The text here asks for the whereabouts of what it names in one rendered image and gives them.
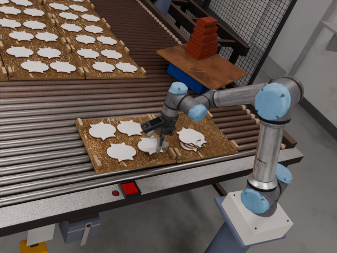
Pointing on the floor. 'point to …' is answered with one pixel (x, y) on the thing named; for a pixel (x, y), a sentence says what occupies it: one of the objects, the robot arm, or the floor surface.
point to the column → (229, 236)
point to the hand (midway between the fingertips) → (151, 144)
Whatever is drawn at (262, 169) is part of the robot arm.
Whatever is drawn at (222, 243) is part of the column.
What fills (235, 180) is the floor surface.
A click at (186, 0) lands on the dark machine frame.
